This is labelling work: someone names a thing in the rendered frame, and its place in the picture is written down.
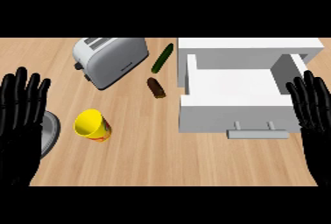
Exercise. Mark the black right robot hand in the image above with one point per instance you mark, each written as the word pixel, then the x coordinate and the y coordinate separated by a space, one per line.
pixel 316 131

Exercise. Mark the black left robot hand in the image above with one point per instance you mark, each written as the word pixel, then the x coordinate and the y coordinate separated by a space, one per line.
pixel 18 131

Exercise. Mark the yellow cup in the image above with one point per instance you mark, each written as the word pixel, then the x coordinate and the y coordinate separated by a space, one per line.
pixel 92 125

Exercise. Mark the white open drawer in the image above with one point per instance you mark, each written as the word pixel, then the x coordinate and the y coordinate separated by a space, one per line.
pixel 237 99

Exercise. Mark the white drawer cabinet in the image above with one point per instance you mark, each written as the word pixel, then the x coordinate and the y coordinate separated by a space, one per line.
pixel 245 52

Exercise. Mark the grey round plate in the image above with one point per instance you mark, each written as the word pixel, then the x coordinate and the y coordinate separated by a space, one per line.
pixel 49 134

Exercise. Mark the silver toaster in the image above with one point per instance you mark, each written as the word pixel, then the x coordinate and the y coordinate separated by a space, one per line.
pixel 111 60

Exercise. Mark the brown sausage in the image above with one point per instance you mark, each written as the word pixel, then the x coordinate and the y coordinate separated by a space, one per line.
pixel 155 87

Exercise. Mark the green cucumber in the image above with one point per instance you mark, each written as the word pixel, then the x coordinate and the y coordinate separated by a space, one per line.
pixel 163 58

